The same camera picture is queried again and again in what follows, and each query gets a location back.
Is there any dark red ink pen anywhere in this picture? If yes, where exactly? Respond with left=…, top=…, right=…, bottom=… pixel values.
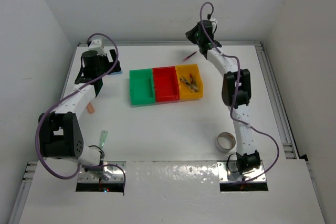
left=183, top=51, right=197, bottom=61

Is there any wide clear tape roll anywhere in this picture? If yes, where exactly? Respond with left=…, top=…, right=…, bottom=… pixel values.
left=215, top=132, right=236, bottom=153

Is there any yellow highlighter pen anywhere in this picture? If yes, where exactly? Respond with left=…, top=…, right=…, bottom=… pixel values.
left=185, top=82, right=198, bottom=92

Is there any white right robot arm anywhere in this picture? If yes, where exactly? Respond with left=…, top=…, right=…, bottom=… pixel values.
left=185, top=20, right=261, bottom=174

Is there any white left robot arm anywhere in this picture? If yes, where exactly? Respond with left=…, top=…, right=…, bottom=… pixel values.
left=37, top=49, right=121, bottom=166

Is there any orange eraser stick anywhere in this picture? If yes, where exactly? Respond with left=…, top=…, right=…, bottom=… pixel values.
left=87, top=103, right=95, bottom=114

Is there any green plastic bin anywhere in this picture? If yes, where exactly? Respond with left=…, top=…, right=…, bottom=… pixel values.
left=129, top=68, right=156, bottom=105

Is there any red plastic bin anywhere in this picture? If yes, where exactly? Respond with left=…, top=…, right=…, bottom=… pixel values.
left=153, top=66, right=180, bottom=102

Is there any yellow plastic bin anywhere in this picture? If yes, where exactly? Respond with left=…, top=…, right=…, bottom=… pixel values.
left=175, top=64, right=203, bottom=100

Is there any green eraser stick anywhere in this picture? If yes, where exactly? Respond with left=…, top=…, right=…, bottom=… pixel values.
left=99, top=130, right=108, bottom=148

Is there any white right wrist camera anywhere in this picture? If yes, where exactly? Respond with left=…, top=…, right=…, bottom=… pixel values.
left=209, top=17, right=218, bottom=30

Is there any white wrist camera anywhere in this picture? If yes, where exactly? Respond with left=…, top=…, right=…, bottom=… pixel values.
left=88, top=38, right=105, bottom=56
left=209, top=17, right=218, bottom=30

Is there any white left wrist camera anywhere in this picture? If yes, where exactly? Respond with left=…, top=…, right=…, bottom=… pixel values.
left=88, top=38, right=105, bottom=56

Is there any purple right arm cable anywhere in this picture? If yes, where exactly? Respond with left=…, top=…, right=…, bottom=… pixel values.
left=199, top=2, right=280, bottom=184

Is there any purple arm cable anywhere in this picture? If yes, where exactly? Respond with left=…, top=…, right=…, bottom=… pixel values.
left=199, top=2, right=280, bottom=184
left=35, top=33, right=127, bottom=190

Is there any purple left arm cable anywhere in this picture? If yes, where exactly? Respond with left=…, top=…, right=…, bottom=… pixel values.
left=35, top=33, right=127, bottom=190

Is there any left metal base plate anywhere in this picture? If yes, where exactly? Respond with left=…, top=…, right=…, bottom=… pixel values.
left=78, top=161, right=126, bottom=184

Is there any metal base plate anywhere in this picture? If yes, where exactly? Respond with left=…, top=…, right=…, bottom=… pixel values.
left=217, top=161, right=267, bottom=184
left=78, top=161, right=126, bottom=184

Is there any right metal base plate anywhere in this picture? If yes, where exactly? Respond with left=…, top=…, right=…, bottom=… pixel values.
left=217, top=161, right=267, bottom=184

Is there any aluminium frame rail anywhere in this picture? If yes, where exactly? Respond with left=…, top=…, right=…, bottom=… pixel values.
left=255, top=42, right=299, bottom=159

